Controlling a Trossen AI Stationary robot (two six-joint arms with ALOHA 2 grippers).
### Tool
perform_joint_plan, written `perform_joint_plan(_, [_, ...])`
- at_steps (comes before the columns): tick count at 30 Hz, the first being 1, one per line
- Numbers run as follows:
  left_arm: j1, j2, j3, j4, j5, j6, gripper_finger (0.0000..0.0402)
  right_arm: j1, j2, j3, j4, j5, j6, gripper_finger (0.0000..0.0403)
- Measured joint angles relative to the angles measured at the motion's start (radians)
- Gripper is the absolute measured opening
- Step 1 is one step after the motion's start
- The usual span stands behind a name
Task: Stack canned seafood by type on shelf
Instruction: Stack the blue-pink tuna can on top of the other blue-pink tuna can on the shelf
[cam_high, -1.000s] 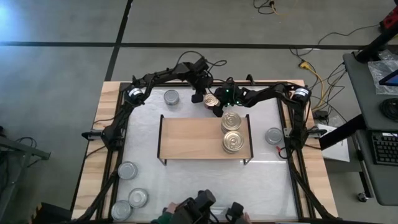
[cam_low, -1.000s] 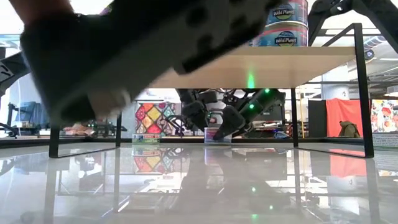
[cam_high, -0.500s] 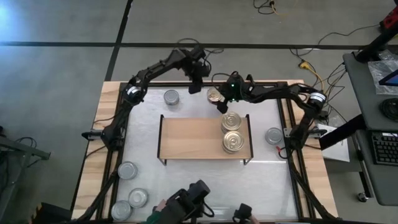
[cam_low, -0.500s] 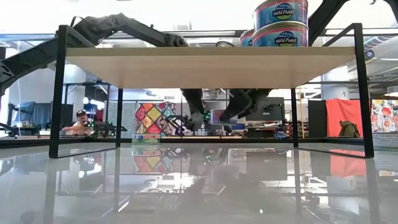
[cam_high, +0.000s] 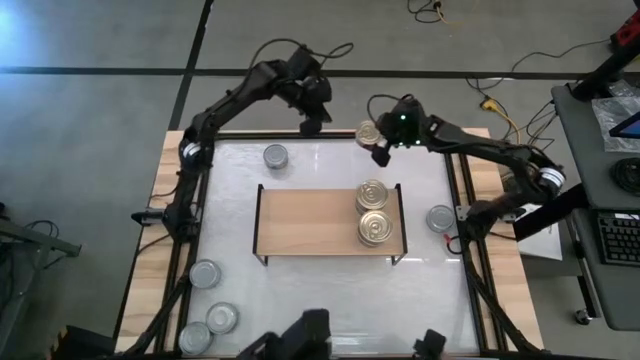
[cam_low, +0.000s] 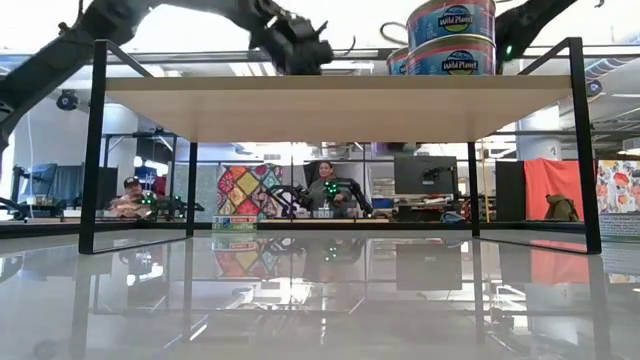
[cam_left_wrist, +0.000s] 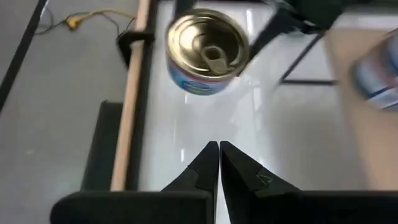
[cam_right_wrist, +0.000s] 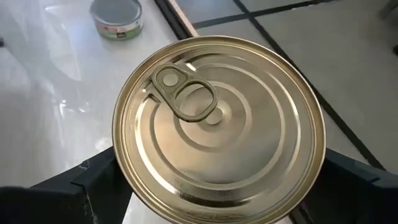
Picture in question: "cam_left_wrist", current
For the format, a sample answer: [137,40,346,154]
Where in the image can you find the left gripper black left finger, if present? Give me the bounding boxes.
[161,141,220,194]

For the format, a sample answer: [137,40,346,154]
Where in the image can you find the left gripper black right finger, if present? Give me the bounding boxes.
[219,141,302,224]

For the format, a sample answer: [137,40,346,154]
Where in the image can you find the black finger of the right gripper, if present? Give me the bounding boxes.
[238,14,312,78]
[172,0,201,17]

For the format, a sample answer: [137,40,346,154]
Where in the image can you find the black table clamp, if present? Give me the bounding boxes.
[116,29,155,68]

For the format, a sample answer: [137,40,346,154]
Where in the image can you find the yellow extension cord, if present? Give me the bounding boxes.
[63,8,137,32]

